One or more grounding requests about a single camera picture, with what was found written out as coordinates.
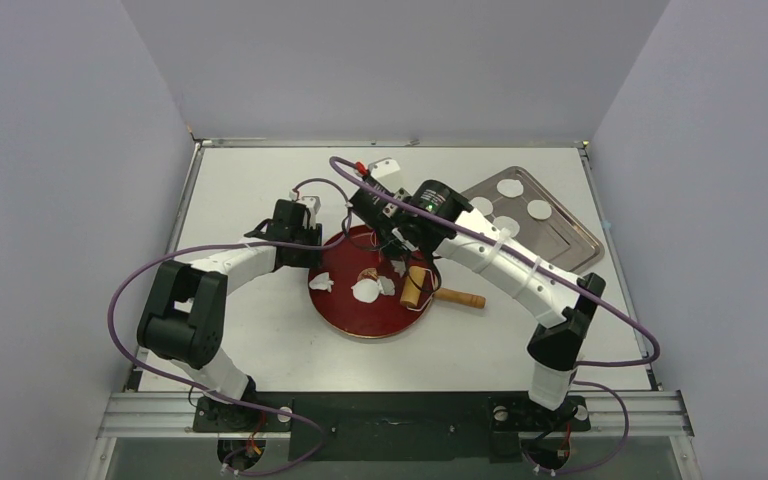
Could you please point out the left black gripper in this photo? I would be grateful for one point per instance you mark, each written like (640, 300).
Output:
(313, 259)

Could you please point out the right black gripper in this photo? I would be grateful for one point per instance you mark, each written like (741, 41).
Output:
(396, 235)

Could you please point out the wooden dough roller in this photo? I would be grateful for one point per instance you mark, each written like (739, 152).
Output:
(420, 289)

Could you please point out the round cut dough wrapper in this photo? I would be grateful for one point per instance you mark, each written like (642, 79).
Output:
(366, 290)

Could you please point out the round red lacquer tray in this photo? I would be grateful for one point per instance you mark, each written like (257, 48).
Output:
(349, 261)

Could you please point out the white dough piece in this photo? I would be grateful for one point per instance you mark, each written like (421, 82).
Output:
(321, 282)

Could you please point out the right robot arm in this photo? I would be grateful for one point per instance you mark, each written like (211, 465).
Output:
(437, 221)

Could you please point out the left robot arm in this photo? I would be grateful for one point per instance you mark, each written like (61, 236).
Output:
(184, 315)

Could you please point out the torn white dough scrap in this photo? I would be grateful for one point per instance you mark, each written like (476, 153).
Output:
(390, 274)

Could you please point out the white dumpling wrapper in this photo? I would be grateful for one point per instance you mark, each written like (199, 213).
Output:
(507, 223)
(539, 209)
(510, 188)
(483, 205)

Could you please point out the rectangular steel tray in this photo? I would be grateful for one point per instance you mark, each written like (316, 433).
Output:
(562, 239)

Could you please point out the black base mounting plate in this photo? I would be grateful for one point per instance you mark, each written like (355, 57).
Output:
(412, 426)

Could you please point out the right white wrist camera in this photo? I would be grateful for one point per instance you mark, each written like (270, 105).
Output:
(387, 172)

